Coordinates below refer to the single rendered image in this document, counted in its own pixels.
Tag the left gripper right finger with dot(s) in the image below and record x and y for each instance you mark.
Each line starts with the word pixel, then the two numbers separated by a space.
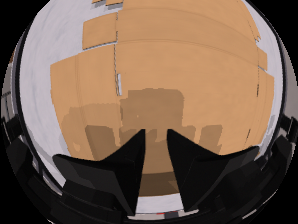
pixel 198 171

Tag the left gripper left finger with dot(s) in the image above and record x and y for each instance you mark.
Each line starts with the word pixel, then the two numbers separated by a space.
pixel 120 173

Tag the black metal overhead frame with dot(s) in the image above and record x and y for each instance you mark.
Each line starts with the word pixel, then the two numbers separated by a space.
pixel 40 171

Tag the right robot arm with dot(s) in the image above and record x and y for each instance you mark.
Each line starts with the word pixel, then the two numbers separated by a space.
pixel 285 124

